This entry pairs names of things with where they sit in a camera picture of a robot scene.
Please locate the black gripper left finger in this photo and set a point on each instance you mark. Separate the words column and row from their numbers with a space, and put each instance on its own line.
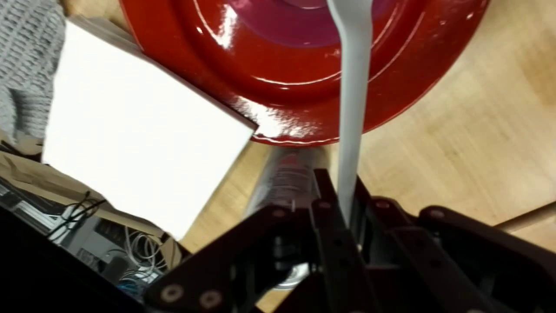
column 279, row 255

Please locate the white plastic spoon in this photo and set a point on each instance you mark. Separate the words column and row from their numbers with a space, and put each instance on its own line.
column 355, row 88

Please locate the purple bowl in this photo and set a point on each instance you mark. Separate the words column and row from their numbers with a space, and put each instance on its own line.
column 279, row 23

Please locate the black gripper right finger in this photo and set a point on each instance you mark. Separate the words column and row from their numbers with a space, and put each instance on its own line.
column 440, row 262

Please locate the red plate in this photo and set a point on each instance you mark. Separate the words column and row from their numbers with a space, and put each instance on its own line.
column 192, row 63

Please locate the grey knitted cloth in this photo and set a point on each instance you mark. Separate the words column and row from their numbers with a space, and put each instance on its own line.
column 27, row 63

